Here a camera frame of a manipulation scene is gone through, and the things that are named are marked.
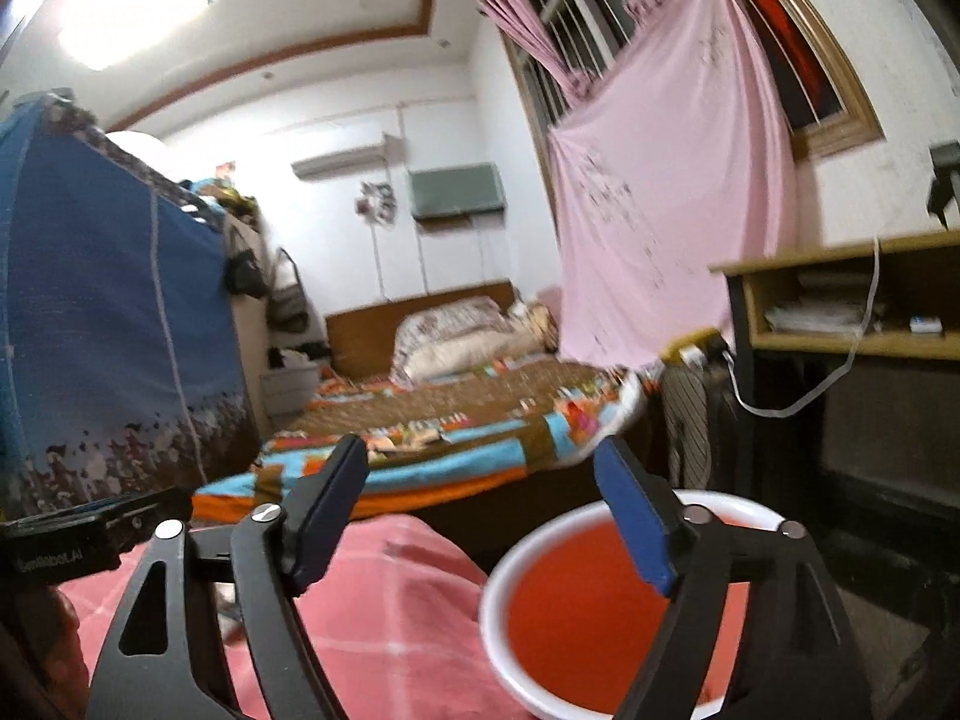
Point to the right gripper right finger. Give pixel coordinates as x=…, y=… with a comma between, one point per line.
x=796, y=656

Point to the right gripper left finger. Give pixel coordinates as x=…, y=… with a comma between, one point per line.
x=165, y=653

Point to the person's hand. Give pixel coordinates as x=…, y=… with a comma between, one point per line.
x=44, y=672

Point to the pink plaid table cloth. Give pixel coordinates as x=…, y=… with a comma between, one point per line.
x=394, y=623

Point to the white bedside drawer cabinet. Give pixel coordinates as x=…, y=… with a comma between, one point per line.
x=288, y=390

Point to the blue patterned bunk curtain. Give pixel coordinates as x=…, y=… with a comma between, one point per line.
x=121, y=369

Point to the wooden bed headboard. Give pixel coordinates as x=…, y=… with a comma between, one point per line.
x=362, y=340

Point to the colourful patchwork bed blanket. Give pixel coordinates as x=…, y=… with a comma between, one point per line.
x=441, y=441

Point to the orange bin with white rim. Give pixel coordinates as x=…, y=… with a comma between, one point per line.
x=566, y=620

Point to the grey white hanging bag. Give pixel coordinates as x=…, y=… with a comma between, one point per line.
x=287, y=303

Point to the patterned black suitcase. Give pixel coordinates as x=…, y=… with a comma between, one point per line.
x=702, y=418

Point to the floral pillow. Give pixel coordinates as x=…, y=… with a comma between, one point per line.
x=442, y=323

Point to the cream pillow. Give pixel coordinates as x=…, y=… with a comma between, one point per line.
x=460, y=354

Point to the black hanging handbag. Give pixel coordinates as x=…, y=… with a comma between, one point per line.
x=242, y=275

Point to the yellow power strip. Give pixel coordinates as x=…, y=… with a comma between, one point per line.
x=699, y=347

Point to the stack of papers on shelf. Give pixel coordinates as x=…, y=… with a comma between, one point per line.
x=822, y=318

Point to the small white box on shelf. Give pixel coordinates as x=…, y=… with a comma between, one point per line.
x=926, y=326

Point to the wooden desk shelf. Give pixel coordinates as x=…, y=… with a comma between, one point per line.
x=880, y=408

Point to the pink hanging sheet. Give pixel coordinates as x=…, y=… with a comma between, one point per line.
x=680, y=159

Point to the pink window curtain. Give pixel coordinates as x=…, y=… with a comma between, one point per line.
x=564, y=46

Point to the red cloth at window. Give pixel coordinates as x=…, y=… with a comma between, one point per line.
x=807, y=96

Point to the wall socket cluster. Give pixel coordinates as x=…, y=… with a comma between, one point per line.
x=376, y=203

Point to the green wall panel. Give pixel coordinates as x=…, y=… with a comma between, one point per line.
x=456, y=191

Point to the white wall air conditioner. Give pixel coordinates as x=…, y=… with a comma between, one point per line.
x=350, y=159

